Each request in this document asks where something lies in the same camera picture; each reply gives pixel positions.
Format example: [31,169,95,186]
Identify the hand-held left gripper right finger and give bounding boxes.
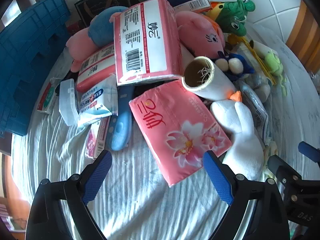
[203,150,290,240]

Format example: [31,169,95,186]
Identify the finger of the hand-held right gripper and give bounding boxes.
[267,154,303,200]
[298,141,320,162]

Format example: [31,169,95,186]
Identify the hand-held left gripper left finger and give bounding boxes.
[25,150,113,240]

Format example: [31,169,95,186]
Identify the white plush goose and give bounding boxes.
[210,91,265,180]

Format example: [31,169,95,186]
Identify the pink floral tissue pack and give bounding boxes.
[129,80,233,187]

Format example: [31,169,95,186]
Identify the blue plastic crate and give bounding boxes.
[0,0,72,137]

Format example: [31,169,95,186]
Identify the pink and blue plush pig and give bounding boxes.
[65,6,129,72]

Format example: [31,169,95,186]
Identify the small pink white carton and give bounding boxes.
[85,116,112,159]

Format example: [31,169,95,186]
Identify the striped grey bedsheet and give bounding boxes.
[11,22,320,240]

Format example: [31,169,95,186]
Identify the blue plastic hairbrush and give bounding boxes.
[107,85,134,151]

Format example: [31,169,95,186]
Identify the clear plastic packet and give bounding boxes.
[239,80,269,140]

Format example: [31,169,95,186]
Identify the blue white wet wipes pack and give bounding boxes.
[77,76,119,128]

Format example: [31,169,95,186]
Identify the clear plastic box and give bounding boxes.
[59,79,80,126]

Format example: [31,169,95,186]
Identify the white lint roller refill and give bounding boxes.
[181,56,237,99]

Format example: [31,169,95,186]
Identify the green red small carton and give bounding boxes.
[37,79,60,115]

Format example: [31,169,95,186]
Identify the small lime frog plush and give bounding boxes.
[264,51,288,98]

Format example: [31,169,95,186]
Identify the yellow zip bag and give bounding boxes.
[227,34,278,98]

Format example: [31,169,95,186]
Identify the small pink tissue pack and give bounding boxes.
[76,42,118,93]

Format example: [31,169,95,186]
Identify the blue penguin plush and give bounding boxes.
[215,51,255,82]

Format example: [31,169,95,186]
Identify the white tube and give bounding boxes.
[251,41,270,57]

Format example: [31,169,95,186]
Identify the large pink tissue pack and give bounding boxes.
[110,0,184,85]

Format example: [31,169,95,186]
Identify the pink plush rabbit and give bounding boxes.
[175,11,225,60]

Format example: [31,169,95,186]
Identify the dark green frog plush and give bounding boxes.
[215,0,256,37]

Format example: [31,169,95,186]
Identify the orange plush duck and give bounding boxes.
[209,2,224,20]

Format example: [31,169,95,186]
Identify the black gift box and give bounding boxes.
[74,0,143,28]

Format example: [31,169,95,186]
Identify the white barcode carton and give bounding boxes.
[172,0,212,14]

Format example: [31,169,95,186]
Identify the wooden wall pillar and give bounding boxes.
[286,0,320,73]

